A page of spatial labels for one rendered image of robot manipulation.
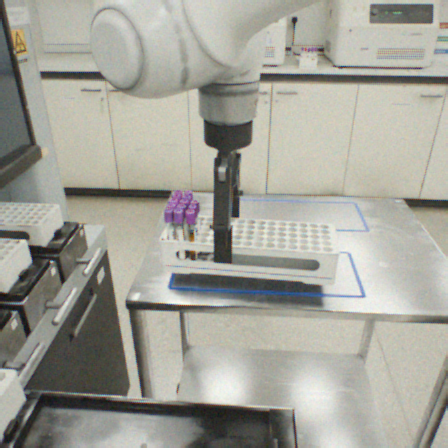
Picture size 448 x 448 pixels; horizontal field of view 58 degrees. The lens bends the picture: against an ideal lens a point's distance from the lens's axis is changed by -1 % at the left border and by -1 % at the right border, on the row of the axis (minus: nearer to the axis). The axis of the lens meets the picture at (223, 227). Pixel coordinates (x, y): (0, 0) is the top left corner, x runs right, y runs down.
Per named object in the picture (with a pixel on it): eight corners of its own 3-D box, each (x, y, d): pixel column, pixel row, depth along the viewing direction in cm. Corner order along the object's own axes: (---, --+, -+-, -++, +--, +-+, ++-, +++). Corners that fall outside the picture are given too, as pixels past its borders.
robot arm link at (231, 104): (261, 75, 62) (260, 113, 65) (203, 73, 63) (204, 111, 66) (257, 86, 55) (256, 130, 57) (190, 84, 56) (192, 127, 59)
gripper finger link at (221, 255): (232, 224, 65) (232, 227, 64) (232, 261, 68) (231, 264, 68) (214, 223, 65) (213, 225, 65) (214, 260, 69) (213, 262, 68)
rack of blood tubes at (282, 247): (160, 271, 72) (157, 241, 69) (174, 241, 80) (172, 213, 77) (335, 285, 68) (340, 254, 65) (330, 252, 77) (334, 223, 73)
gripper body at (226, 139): (250, 127, 58) (248, 187, 62) (255, 112, 65) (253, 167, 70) (198, 125, 59) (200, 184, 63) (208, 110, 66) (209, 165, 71)
